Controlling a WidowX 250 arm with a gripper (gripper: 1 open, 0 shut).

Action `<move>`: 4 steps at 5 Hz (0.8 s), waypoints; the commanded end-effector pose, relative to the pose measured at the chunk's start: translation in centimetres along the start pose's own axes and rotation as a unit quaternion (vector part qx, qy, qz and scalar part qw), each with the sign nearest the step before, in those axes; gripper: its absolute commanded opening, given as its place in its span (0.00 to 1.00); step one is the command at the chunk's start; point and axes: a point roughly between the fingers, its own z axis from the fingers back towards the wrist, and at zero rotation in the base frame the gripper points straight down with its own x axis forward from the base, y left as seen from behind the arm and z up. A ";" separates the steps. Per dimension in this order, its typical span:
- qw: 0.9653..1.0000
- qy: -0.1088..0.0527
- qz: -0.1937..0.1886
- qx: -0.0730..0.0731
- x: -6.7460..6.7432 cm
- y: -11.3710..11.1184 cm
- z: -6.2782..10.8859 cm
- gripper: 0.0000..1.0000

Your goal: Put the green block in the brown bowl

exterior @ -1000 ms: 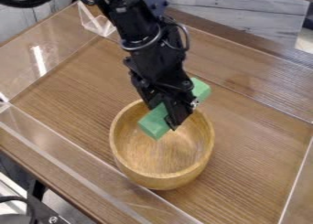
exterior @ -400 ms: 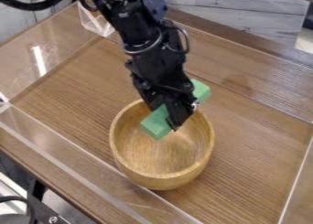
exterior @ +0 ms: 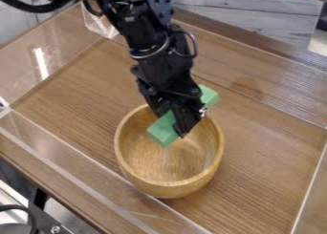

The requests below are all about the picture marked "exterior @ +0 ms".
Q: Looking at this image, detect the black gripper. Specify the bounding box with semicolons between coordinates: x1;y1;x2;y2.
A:
129;24;207;138

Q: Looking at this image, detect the green rectangular block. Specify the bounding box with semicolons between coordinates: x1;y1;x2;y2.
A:
147;84;220;147

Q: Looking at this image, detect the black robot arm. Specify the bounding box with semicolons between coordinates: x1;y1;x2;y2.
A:
0;0;204;137

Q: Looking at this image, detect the brown wooden bowl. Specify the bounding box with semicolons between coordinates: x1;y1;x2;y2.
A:
113;105;224;199

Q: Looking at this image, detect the clear acrylic tray wall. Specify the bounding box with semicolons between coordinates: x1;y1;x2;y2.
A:
0;7;327;234

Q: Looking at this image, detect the black table leg frame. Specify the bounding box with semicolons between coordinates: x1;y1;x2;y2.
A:
28;188;73;234

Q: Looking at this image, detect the black cable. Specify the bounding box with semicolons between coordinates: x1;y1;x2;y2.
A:
0;203;40;234

